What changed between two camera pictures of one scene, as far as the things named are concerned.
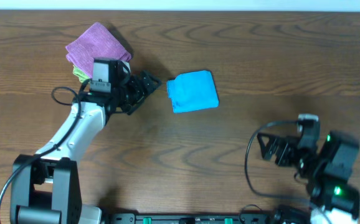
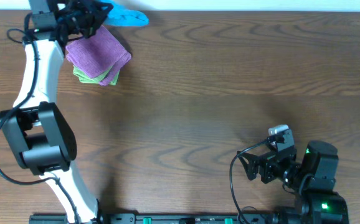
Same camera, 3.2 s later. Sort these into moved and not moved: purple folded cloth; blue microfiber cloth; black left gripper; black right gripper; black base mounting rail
Moved: black right gripper; blue microfiber cloth; black left gripper
Not moved: purple folded cloth; black base mounting rail
